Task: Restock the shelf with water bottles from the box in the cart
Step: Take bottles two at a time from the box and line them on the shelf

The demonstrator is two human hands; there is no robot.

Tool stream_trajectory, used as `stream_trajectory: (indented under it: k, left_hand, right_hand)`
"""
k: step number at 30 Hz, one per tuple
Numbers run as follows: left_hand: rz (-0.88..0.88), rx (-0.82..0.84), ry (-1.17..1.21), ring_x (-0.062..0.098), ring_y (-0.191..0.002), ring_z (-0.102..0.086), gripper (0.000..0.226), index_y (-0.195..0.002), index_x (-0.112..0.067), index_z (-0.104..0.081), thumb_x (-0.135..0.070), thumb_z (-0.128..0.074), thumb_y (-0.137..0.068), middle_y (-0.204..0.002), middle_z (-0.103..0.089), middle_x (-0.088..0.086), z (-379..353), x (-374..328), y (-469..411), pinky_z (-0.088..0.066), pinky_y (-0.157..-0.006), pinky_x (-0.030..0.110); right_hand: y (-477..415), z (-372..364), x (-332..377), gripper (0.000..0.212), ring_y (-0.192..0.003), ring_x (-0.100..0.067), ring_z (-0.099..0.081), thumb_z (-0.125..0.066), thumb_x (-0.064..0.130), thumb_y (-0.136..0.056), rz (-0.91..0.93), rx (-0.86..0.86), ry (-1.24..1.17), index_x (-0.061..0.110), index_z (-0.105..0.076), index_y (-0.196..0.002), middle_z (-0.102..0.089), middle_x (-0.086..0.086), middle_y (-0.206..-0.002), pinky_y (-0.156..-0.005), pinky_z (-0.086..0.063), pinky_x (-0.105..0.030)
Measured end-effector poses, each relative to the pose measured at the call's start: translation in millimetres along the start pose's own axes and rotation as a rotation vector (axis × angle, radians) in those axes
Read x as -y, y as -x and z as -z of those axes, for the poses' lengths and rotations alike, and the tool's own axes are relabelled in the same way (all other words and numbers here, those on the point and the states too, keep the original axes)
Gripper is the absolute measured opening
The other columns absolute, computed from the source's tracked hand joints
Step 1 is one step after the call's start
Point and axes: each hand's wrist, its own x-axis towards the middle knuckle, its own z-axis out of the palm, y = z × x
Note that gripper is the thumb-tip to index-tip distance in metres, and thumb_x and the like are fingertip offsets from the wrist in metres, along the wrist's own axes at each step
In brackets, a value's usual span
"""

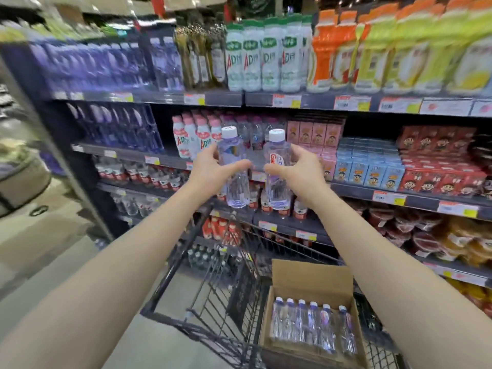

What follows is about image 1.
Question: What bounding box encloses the person's left hand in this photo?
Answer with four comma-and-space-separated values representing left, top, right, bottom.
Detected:
187, 143, 253, 207

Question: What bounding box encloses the person's right hand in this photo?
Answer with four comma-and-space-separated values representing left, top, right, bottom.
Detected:
263, 144, 335, 212

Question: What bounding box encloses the small clear water bottle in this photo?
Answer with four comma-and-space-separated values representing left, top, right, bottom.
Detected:
262, 128, 295, 211
217, 126, 251, 209

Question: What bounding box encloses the dark grey metal shelf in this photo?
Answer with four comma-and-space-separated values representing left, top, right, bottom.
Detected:
0, 18, 492, 327

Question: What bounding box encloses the brown cardboard box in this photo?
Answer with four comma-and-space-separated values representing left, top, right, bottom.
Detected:
258, 259, 369, 369

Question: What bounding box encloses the group of small water bottles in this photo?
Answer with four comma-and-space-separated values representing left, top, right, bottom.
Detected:
53, 38, 151, 93
269, 297, 358, 358

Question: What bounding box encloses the person's left forearm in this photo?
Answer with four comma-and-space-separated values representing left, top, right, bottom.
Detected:
0, 188, 216, 369

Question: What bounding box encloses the person's right forearm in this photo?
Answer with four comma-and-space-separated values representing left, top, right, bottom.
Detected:
313, 190, 492, 369

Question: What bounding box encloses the group of white pink bottles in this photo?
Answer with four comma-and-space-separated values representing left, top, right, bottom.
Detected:
172, 111, 223, 160

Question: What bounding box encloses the stack of pink drink cartons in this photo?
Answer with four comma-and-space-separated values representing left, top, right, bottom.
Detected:
286, 118, 346, 181

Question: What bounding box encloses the group of red packaged bottles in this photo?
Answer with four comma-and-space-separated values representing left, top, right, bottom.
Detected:
201, 217, 243, 247

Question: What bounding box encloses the stack of blue drink cartons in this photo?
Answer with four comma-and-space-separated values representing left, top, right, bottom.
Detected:
333, 137, 406, 183

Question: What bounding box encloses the group of maroon label bottles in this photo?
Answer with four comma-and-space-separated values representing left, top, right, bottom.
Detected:
221, 113, 287, 150

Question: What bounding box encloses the row of clear plastic bottles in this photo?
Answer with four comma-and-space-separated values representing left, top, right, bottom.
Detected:
111, 194, 162, 218

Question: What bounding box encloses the group of dark capped bottles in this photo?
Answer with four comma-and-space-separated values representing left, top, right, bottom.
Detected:
186, 243, 228, 272

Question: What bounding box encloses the row of red label bottles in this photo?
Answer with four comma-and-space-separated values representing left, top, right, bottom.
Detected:
94, 157, 308, 221

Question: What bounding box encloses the group of dark red jars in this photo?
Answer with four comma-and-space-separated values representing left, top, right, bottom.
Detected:
345, 199, 446, 258

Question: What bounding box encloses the black cart seat panel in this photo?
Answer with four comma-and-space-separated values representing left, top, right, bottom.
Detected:
225, 261, 266, 335

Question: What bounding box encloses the stack of red drink cartons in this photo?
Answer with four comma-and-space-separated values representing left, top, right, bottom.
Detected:
396, 126, 492, 200

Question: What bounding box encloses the white pink price tag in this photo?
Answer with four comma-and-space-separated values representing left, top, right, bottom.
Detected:
419, 98, 474, 116
470, 101, 492, 118

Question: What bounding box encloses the wooden display stand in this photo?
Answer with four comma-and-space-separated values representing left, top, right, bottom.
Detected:
0, 84, 53, 219

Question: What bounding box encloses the row of yellow green bottles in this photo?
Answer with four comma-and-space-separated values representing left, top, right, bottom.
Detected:
0, 17, 118, 45

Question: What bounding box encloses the black wire shopping cart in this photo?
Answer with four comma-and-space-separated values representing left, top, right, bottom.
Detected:
140, 195, 404, 369

